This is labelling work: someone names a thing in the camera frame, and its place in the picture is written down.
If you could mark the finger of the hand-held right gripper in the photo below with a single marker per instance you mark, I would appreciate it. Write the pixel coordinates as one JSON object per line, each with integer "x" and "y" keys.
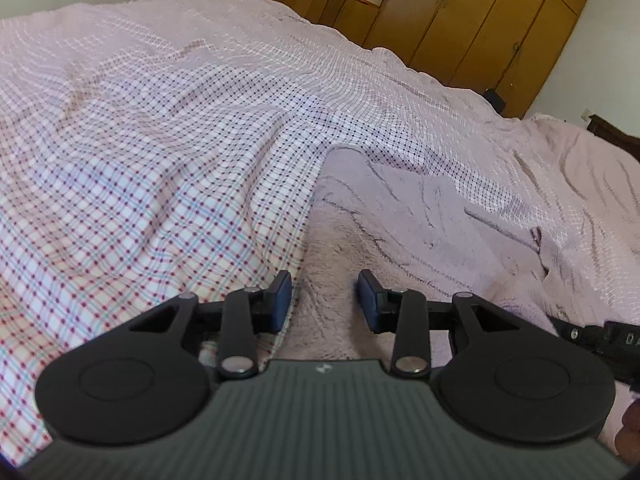
{"x": 575, "y": 332}

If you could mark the dark wooden furniture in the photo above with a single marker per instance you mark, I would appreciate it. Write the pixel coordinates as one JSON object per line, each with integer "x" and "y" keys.
{"x": 615, "y": 132}

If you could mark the pink fuzzy cloth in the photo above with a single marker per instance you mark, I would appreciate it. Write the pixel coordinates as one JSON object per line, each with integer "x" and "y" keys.
{"x": 400, "y": 220}

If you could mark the small black box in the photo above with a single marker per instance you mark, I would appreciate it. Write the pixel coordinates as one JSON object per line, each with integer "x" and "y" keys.
{"x": 495, "y": 98}

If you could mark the person's right hand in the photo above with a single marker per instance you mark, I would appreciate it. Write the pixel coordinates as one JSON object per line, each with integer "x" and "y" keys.
{"x": 631, "y": 435}

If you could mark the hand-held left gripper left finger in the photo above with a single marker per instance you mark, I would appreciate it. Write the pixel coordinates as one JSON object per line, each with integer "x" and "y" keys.
{"x": 283, "y": 299}

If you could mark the wooden wardrobe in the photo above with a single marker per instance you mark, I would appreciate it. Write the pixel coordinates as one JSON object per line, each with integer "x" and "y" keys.
{"x": 475, "y": 20}

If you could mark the plaid bed sheet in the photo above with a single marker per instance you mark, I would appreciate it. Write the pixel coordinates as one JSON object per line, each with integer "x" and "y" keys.
{"x": 150, "y": 160}

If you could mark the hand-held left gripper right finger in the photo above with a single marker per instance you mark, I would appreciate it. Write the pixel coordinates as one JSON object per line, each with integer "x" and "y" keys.
{"x": 366, "y": 302}

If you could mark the pink fuzzy blanket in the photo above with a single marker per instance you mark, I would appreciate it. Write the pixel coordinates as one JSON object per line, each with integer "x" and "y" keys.
{"x": 590, "y": 160}

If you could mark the wall socket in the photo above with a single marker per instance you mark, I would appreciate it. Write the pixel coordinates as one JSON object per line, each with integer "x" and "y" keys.
{"x": 585, "y": 115}

